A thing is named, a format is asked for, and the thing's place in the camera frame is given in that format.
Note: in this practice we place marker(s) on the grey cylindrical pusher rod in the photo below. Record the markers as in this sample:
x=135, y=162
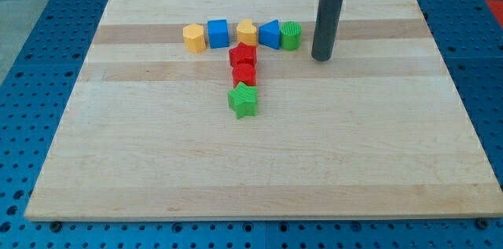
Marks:
x=327, y=21

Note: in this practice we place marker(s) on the blue triangle block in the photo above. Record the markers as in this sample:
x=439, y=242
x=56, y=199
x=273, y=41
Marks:
x=269, y=34

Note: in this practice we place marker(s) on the green cylinder block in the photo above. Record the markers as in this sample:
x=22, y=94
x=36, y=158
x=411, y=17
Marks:
x=290, y=35

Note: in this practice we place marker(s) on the yellow heart block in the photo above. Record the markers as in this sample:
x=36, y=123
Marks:
x=247, y=32

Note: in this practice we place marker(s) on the red star block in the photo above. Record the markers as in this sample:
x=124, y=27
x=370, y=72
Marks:
x=242, y=54

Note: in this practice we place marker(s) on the red cylinder block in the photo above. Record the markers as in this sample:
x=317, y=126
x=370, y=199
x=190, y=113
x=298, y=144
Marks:
x=245, y=73

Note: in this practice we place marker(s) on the blue cube block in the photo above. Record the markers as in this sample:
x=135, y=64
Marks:
x=218, y=33

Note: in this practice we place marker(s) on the green star block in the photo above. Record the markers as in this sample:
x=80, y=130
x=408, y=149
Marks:
x=243, y=100

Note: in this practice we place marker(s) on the wooden board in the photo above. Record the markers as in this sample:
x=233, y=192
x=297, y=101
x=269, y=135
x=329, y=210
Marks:
x=377, y=132

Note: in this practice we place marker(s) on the yellow hexagon block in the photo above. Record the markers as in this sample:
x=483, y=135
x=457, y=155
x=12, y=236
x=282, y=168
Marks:
x=194, y=39

